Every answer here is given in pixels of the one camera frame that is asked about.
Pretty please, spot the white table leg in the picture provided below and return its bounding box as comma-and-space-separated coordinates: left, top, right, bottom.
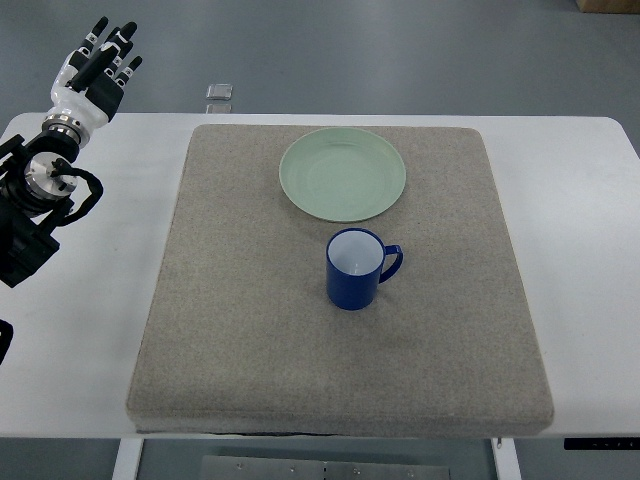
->
111, 438, 144, 480
491, 437, 522, 480

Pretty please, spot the upper floor socket plate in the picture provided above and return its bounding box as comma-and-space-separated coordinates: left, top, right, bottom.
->
206, 83, 233, 101

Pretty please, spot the black cable at edge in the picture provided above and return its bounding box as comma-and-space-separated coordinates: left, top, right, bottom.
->
0, 319, 15, 365

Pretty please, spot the black desk control panel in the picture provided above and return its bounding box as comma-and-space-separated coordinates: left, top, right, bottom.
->
563, 437, 640, 451

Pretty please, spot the blue enamel mug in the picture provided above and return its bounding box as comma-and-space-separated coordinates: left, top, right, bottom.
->
325, 228, 404, 311

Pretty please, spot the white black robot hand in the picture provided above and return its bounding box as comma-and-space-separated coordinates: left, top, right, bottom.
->
42, 17, 142, 147

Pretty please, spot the white right table leg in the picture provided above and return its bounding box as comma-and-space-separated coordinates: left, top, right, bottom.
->
491, 437, 522, 480

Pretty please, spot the cardboard box corner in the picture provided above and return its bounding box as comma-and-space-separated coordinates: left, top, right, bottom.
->
576, 0, 640, 14

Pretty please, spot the green round plate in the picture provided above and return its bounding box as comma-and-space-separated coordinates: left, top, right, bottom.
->
279, 127, 407, 223

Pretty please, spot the floor socket plate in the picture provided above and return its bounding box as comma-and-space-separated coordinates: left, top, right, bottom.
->
206, 83, 233, 101
205, 103, 232, 114

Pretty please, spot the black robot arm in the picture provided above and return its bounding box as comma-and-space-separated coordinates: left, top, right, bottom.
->
1, 126, 104, 288

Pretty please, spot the white left table leg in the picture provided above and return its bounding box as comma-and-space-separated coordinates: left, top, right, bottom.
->
111, 438, 144, 480

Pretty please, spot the beige fabric mat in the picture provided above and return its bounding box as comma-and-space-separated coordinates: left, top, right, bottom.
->
126, 125, 554, 438

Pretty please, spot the lower floor socket plate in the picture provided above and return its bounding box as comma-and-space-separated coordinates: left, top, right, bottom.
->
205, 103, 232, 114

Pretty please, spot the metal base plate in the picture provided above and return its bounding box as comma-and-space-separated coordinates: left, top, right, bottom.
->
199, 455, 451, 480

